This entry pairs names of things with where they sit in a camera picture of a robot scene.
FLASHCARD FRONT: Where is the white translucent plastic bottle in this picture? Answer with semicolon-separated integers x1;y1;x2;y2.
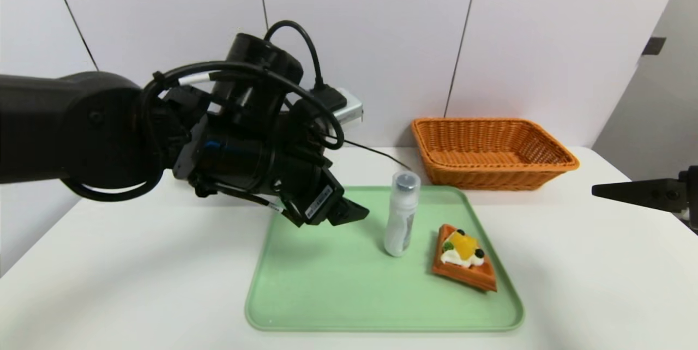
383;171;422;257

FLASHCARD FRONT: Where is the green plastic tray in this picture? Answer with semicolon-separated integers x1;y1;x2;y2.
245;185;525;333

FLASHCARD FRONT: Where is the orange wicker basket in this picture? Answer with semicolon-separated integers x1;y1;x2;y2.
411;117;580;192

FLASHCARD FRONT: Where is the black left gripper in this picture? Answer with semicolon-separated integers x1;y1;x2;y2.
270;157;370;228

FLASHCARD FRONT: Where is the black left camera cable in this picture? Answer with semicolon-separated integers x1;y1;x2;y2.
264;20;329;95

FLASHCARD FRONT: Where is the toy waffle with fruit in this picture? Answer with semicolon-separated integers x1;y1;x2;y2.
431;224;498;293

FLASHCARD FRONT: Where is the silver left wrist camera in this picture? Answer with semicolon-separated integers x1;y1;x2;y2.
327;87;364;126

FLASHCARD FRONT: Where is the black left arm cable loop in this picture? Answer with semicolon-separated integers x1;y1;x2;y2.
60;173;164;202

